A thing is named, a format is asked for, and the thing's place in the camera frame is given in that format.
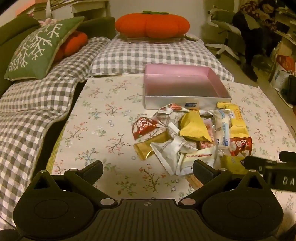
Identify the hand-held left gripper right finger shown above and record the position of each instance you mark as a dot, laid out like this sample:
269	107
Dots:
201	168

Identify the grey checkered blanket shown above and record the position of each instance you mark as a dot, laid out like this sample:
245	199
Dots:
27	111

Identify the small orange pumpkin cushion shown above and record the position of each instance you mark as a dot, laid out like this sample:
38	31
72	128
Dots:
74	44

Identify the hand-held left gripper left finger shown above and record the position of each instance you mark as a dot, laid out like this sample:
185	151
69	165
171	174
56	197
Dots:
93	171

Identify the pink cardboard box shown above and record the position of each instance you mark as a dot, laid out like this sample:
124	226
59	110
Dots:
180	78

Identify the large orange pumpkin cushion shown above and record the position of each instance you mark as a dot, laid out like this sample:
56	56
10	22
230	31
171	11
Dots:
150	25

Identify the pile of snack packets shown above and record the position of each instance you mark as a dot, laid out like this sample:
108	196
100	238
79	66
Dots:
192	129

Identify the green sofa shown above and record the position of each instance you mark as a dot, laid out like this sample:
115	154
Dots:
13	27

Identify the white desk shelf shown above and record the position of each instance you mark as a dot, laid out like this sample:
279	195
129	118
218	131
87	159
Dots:
286	39

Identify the clear plastic tray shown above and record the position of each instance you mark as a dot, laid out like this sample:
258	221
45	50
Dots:
152	39

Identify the white orange printed bag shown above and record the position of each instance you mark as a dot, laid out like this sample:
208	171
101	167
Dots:
281	74

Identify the grey checkered cushion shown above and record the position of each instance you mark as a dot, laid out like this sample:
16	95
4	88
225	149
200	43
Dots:
129	55

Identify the black box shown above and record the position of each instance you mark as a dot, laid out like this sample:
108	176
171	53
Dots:
291	92

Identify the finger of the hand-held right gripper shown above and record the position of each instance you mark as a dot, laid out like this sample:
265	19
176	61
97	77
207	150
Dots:
288	157
254	163

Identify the pink plush toy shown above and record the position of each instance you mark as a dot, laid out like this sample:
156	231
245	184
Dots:
47	22

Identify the green snowflake pillow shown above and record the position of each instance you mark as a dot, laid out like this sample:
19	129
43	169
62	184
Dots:
34	46

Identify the floral tablecloth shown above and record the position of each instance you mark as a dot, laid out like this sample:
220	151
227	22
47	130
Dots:
104	115

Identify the white bookshelf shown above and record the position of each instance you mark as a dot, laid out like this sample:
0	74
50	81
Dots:
81	7

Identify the white office chair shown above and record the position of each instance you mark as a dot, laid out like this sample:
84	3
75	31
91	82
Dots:
222	27

